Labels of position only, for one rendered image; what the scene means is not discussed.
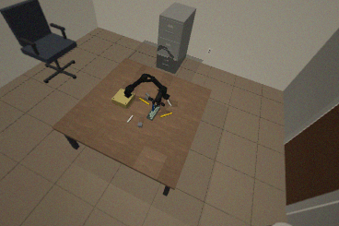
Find grey keyboard with keys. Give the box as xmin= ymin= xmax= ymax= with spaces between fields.
xmin=146 ymin=106 xmax=160 ymax=121

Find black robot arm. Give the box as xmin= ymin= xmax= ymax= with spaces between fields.
xmin=124 ymin=73 xmax=170 ymax=100

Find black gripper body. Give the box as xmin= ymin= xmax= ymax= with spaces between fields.
xmin=148 ymin=95 xmax=165 ymax=106

